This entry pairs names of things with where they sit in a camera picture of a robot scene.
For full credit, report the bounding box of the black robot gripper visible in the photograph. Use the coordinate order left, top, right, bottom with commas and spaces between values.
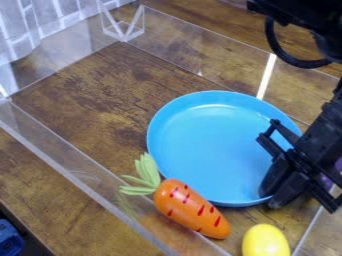
256, 99, 342, 213

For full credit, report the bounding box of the yellow toy lemon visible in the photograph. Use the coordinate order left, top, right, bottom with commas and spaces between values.
241, 224, 291, 256

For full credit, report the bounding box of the orange toy carrot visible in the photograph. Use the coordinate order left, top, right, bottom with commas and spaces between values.
118, 153, 231, 239

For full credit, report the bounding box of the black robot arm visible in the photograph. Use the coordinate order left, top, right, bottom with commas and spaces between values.
247, 0, 342, 212

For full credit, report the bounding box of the blue round plastic tray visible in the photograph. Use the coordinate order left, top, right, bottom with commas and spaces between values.
146, 91, 300, 207

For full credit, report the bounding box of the purple toy eggplant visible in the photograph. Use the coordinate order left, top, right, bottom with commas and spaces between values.
319, 156, 342, 191

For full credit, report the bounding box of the blue object at corner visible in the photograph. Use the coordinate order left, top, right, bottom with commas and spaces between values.
0, 219, 23, 256

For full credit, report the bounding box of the white patterned curtain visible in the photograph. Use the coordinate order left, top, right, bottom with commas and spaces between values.
0, 0, 134, 64

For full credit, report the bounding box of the black braided cable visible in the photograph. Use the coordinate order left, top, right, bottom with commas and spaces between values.
263, 16, 335, 70

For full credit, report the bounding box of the clear acrylic enclosure wall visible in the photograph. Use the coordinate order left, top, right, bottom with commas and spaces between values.
0, 0, 342, 256

